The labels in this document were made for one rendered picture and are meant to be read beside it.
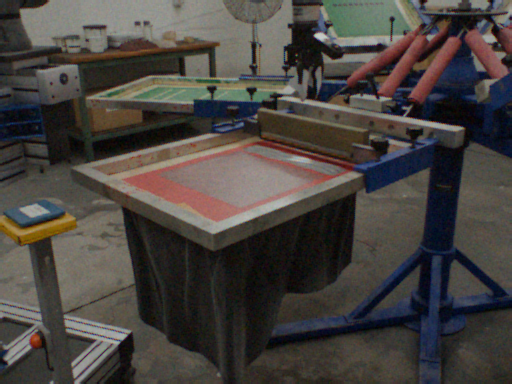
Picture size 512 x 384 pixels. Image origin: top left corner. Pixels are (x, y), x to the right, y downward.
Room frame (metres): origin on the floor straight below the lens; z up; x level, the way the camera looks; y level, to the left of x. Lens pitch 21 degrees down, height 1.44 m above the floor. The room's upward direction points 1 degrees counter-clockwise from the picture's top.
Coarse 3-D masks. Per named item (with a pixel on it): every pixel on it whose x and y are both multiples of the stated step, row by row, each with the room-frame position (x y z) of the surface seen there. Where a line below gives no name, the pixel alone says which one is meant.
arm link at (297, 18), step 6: (294, 6) 1.59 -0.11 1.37; (300, 6) 1.58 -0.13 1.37; (306, 6) 1.57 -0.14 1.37; (312, 6) 1.57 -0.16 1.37; (318, 6) 1.59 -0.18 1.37; (294, 12) 1.58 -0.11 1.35; (300, 12) 1.58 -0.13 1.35; (306, 12) 1.57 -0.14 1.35; (312, 12) 1.57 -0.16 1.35; (318, 12) 1.59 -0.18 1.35; (294, 18) 1.59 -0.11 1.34; (300, 18) 1.58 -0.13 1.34; (306, 18) 1.57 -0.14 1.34; (312, 18) 1.57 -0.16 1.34; (318, 18) 1.59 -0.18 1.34
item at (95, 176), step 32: (128, 160) 1.47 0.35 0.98; (160, 160) 1.54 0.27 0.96; (96, 192) 1.30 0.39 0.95; (128, 192) 1.20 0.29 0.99; (320, 192) 1.18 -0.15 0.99; (352, 192) 1.26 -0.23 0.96; (160, 224) 1.10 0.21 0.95; (192, 224) 1.02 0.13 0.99; (224, 224) 1.01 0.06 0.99; (256, 224) 1.05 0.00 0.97
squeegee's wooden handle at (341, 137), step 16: (272, 112) 1.69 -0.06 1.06; (272, 128) 1.68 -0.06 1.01; (288, 128) 1.63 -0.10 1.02; (304, 128) 1.58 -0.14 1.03; (320, 128) 1.54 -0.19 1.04; (336, 128) 1.50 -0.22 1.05; (352, 128) 1.47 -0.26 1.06; (320, 144) 1.54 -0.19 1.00; (336, 144) 1.50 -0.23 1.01; (368, 144) 1.45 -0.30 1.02
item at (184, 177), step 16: (256, 144) 1.70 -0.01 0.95; (272, 144) 1.70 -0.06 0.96; (192, 160) 1.55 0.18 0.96; (208, 160) 1.54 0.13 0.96; (224, 160) 1.54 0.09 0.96; (240, 160) 1.54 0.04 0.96; (256, 160) 1.53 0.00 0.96; (272, 160) 1.53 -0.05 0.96; (144, 176) 1.41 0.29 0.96; (160, 176) 1.41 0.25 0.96; (176, 176) 1.41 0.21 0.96; (192, 176) 1.40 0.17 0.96; (208, 176) 1.40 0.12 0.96; (224, 176) 1.40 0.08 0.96; (160, 192) 1.29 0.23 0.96; (176, 192) 1.29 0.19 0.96
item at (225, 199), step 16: (320, 160) 1.52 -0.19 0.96; (336, 160) 1.52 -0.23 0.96; (240, 176) 1.40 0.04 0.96; (256, 176) 1.39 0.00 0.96; (272, 176) 1.39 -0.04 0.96; (288, 176) 1.39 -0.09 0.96; (304, 176) 1.39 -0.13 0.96; (320, 176) 1.39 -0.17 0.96; (336, 176) 1.38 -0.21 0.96; (192, 192) 1.29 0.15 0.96; (208, 192) 1.28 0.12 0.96; (224, 192) 1.28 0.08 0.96; (240, 192) 1.28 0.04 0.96; (256, 192) 1.28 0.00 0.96; (272, 192) 1.27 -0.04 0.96; (288, 192) 1.27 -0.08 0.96; (208, 208) 1.18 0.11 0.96; (224, 208) 1.18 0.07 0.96; (240, 208) 1.18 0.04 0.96
